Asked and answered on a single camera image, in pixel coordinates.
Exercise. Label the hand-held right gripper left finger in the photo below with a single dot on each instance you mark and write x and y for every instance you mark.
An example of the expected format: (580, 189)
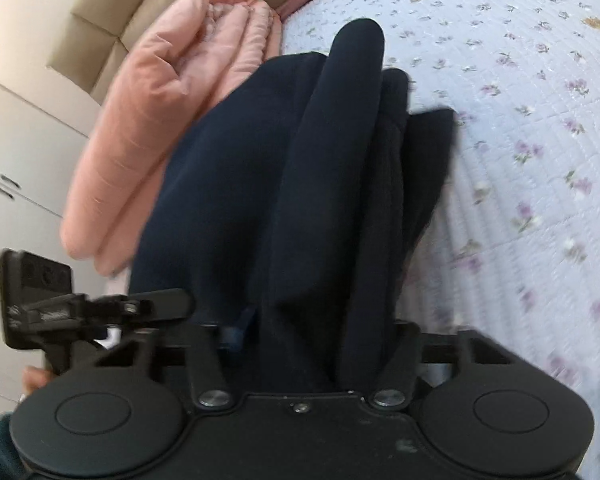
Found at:
(247, 335)

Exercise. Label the navy striped hoodie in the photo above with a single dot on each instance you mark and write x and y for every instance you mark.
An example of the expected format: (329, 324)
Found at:
(280, 185)

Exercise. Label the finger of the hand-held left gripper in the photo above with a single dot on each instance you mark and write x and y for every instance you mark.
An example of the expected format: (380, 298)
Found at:
(165, 304)

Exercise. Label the floral quilted bed sheet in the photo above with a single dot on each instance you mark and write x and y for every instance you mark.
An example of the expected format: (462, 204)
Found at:
(530, 135)

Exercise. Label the beige leather headboard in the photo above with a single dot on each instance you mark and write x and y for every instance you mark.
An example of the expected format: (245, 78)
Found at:
(130, 5)

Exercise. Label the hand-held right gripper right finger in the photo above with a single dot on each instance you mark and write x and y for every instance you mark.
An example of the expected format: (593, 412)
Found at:
(400, 360)

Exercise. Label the person's left hand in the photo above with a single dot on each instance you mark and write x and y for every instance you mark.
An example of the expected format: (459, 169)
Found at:
(35, 382)

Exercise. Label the pink folded quilt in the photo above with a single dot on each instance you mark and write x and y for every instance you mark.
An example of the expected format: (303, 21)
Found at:
(145, 125)

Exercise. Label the cream wardrobe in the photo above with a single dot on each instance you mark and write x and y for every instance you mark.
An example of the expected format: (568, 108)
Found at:
(20, 170)

